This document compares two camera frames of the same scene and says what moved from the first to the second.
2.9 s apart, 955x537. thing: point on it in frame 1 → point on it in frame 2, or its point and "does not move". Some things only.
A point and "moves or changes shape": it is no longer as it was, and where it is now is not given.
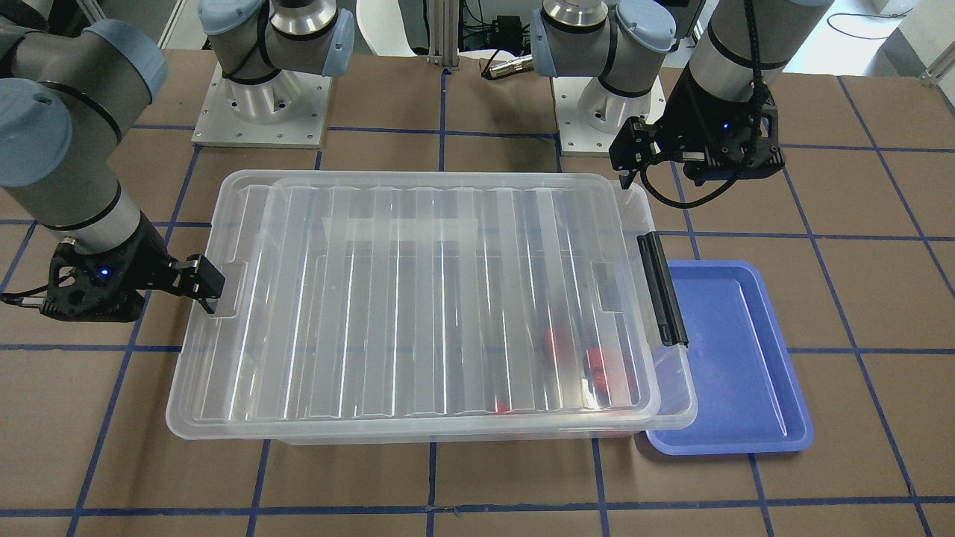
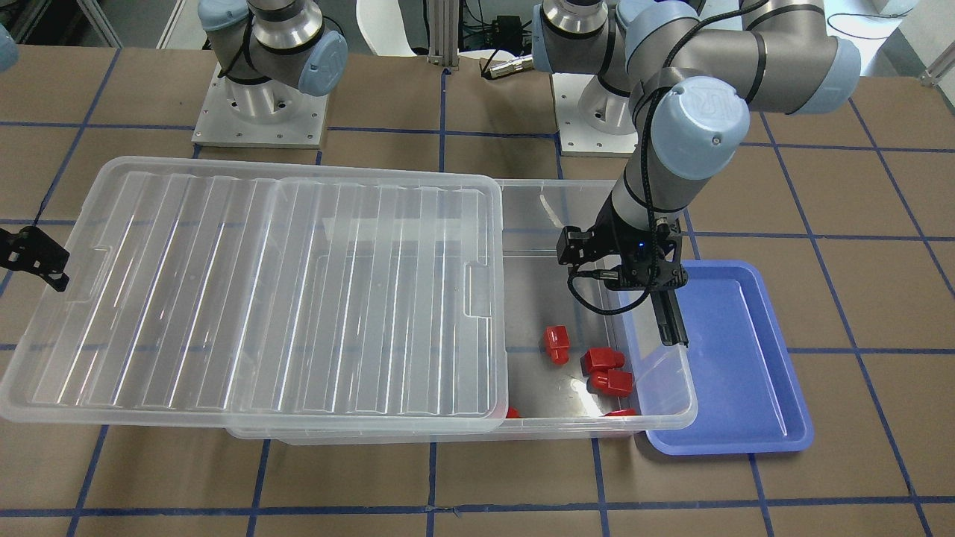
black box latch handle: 664,303 does not move
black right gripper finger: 209,304 → 60,284
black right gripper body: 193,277 → 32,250
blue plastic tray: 748,397 does not move
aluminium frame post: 443,33 does not move
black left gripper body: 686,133 → 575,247
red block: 560,344 does not move
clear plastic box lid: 423,297 moves or changes shape
